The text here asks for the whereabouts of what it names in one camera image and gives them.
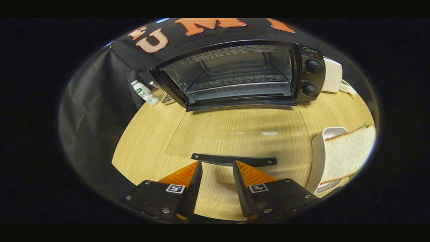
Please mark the white rectangular tray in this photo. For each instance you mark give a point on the white rectangular tray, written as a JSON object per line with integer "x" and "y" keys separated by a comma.
{"x": 317, "y": 161}

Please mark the white bottle with green label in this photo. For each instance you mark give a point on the white bottle with green label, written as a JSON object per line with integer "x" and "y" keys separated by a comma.
{"x": 144, "y": 91}

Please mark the white bread lettuce sandwich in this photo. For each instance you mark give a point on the white bread lettuce sandwich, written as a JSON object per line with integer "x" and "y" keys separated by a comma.
{"x": 349, "y": 154}

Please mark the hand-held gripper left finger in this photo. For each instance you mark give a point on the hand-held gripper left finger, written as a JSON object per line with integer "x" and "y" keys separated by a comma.
{"x": 194, "y": 191}

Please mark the white toaster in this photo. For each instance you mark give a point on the white toaster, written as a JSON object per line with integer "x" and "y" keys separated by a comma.
{"x": 332, "y": 75}

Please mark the small white and green dish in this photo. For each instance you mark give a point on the small white and green dish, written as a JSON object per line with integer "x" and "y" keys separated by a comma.
{"x": 347, "y": 88}

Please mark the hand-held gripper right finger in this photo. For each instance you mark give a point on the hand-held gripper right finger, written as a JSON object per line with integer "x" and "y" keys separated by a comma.
{"x": 242, "y": 191}

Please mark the black toaster oven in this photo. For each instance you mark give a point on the black toaster oven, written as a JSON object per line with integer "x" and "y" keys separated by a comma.
{"x": 310, "y": 79}

